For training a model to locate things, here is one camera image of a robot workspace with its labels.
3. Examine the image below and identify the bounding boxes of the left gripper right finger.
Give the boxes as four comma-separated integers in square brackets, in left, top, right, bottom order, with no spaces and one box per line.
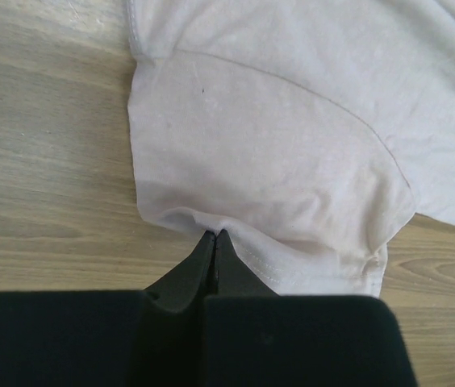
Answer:
[203,231,417,386]

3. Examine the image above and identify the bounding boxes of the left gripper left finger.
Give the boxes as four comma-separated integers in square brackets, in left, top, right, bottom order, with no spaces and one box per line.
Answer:
[0,232,215,386]

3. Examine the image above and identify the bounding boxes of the beige t shirt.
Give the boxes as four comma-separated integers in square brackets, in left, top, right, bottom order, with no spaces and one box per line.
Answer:
[127,1,455,296]

